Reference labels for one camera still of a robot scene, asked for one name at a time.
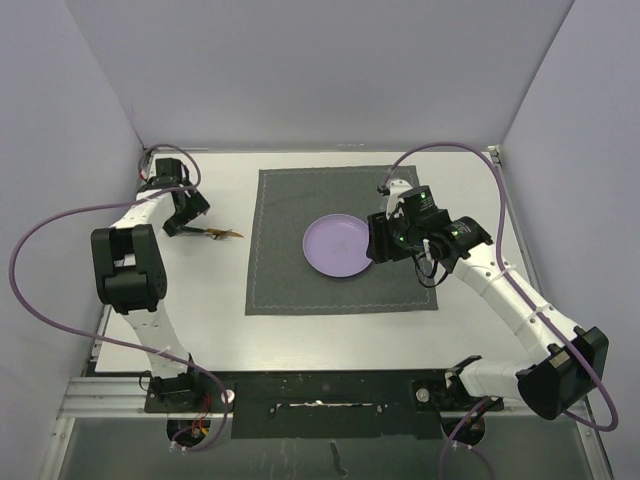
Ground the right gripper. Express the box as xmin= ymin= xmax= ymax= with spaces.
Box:
xmin=369 ymin=209 xmax=425 ymax=264

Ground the green handled knife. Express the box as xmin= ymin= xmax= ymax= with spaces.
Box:
xmin=181 ymin=226 xmax=211 ymax=238

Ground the purple plate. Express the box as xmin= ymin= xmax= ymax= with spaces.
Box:
xmin=302 ymin=214 xmax=372 ymax=278

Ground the grey cloth napkin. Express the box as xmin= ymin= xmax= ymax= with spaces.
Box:
xmin=245 ymin=165 xmax=438 ymax=316

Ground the silver fork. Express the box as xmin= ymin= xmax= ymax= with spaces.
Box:
xmin=206 ymin=228 xmax=243 ymax=240

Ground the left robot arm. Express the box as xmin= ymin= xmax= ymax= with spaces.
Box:
xmin=90 ymin=158 xmax=209 ymax=411

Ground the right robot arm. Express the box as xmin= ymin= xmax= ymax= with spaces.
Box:
xmin=366 ymin=179 xmax=609 ymax=420

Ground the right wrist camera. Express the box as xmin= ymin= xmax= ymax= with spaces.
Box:
xmin=382 ymin=178 xmax=413 ymax=219

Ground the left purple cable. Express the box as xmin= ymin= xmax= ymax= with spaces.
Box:
xmin=8 ymin=144 xmax=236 ymax=454

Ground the purple cable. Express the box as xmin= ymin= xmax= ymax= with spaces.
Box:
xmin=8 ymin=144 xmax=236 ymax=454
xmin=374 ymin=142 xmax=620 ymax=480

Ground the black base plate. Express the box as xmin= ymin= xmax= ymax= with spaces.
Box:
xmin=144 ymin=369 xmax=477 ymax=440

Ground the aluminium frame rail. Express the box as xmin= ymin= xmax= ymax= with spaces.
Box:
xmin=57 ymin=374 xmax=591 ymax=419

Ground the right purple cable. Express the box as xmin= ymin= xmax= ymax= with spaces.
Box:
xmin=374 ymin=142 xmax=620 ymax=480

